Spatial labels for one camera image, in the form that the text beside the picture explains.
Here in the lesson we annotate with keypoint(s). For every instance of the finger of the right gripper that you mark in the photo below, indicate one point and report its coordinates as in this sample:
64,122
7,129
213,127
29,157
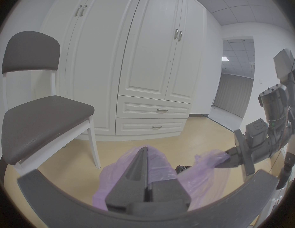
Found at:
233,151
234,164

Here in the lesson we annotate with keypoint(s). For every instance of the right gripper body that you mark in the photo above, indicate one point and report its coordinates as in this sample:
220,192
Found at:
259,153

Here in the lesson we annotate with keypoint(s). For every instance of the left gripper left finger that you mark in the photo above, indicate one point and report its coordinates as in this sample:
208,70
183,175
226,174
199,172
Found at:
121,196

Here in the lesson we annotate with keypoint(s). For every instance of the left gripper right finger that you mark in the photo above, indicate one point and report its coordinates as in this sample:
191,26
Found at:
168,193

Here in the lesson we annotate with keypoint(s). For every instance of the purple plastic bag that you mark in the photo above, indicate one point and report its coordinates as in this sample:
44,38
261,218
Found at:
161,170

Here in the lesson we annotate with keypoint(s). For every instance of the black plastic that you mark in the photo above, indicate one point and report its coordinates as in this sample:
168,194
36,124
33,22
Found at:
182,168

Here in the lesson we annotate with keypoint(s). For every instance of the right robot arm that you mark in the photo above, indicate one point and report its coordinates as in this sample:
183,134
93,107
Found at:
273,103

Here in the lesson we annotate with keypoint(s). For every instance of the grey curtain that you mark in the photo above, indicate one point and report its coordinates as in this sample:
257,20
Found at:
233,96

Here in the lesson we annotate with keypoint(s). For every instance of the grey and white chair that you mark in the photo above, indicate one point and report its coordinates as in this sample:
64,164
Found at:
42,117

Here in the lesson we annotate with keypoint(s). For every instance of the white wardrobe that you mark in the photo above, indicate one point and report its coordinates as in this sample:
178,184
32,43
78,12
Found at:
147,56

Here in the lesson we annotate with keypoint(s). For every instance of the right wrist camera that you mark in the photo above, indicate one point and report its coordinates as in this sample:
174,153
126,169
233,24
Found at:
255,132

